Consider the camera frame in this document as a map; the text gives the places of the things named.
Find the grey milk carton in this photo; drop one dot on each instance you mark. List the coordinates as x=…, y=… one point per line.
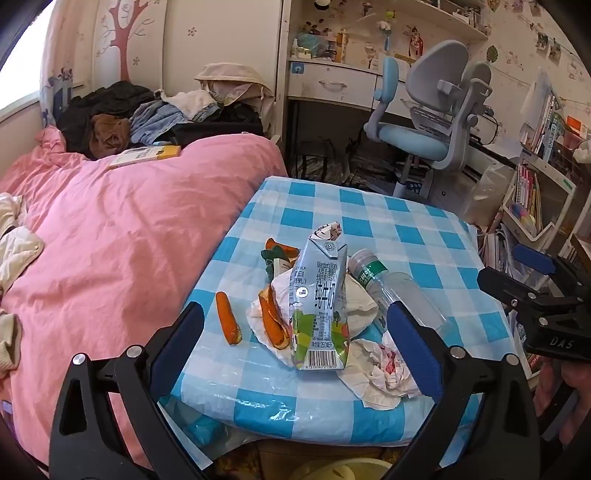
x=318, y=304

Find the clear plastic bag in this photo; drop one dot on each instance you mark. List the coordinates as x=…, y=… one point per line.
x=487, y=194

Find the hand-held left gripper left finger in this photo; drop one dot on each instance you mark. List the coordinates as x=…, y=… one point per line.
x=178, y=344

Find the stained tissue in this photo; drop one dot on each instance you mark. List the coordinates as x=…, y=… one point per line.
x=378, y=369

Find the white book rack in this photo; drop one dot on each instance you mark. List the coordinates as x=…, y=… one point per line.
x=561, y=203

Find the cream knit garment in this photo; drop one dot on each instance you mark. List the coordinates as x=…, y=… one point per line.
x=8, y=341

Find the window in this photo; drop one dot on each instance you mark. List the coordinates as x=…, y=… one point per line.
x=16, y=87

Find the white paper towel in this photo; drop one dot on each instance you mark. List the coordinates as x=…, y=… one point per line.
x=362, y=304

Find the clear plastic bottle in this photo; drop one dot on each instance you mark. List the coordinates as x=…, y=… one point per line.
x=401, y=290

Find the row of books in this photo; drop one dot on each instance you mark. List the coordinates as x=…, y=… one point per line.
x=526, y=194
x=547, y=124

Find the teal packet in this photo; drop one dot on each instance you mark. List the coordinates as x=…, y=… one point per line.
x=316, y=45

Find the cream padded jacket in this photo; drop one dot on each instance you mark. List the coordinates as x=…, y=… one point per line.
x=21, y=251

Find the pink duvet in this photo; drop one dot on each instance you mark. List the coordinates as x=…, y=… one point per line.
x=129, y=240

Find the blue denim garment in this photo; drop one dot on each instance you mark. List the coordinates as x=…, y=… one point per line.
x=154, y=120

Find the brown garment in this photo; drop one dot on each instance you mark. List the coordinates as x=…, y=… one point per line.
x=108, y=134

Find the yellow book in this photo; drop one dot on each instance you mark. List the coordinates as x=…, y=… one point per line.
x=147, y=156

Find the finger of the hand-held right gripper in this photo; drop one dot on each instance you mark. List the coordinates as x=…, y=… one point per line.
x=501, y=282
x=533, y=259

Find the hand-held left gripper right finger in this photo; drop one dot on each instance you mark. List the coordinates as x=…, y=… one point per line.
x=411, y=353

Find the green leaf sticker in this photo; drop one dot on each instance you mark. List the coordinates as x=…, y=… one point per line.
x=494, y=55

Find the white desk with shelves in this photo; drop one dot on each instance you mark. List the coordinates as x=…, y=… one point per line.
x=461, y=21

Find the black clothes pile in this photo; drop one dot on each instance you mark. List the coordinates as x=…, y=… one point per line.
x=106, y=99

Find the blue checked tablecloth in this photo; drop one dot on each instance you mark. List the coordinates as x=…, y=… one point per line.
x=392, y=226

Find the white desk drawer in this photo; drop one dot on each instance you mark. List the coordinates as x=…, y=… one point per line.
x=332, y=83

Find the white cloth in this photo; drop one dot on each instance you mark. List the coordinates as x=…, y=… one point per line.
x=191, y=101

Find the blue grey desk chair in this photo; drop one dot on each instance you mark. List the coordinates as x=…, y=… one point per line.
x=411, y=138

